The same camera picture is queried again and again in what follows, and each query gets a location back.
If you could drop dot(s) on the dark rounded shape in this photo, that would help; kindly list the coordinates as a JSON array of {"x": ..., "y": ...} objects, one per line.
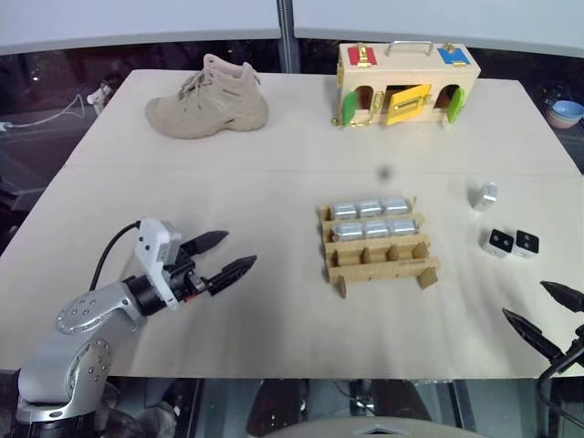
[{"x": 276, "y": 406}]

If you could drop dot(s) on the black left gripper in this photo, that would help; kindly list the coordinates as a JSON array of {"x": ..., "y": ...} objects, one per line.
[{"x": 184, "y": 278}]

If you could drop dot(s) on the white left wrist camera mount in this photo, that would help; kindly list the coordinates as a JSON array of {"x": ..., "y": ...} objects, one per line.
[{"x": 153, "y": 242}]

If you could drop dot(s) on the beige suede hiking boot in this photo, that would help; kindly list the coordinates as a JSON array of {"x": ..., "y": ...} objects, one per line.
[{"x": 210, "y": 102}]

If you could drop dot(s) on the grey metal pole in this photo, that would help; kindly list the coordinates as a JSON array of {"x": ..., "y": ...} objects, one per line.
[{"x": 286, "y": 34}]

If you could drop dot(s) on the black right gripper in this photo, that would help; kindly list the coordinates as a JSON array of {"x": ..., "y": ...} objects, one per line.
[{"x": 576, "y": 349}]

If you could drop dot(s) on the wooden battery rack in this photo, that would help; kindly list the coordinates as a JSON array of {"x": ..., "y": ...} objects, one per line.
[{"x": 381, "y": 255}]

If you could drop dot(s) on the stack of pastel bowls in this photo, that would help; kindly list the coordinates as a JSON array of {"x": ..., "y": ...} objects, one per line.
[{"x": 566, "y": 114}]

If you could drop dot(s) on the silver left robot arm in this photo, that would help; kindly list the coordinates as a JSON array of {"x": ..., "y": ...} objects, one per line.
[{"x": 86, "y": 347}]

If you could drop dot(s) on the wooden lock box colourful doors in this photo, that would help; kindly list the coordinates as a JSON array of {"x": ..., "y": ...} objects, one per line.
[{"x": 406, "y": 86}]

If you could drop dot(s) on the loose silver battery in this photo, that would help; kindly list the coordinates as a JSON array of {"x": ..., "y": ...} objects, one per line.
[{"x": 483, "y": 195}]

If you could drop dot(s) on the white black cube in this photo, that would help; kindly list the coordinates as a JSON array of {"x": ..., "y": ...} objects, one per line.
[
  {"x": 527, "y": 244},
  {"x": 498, "y": 243}
]

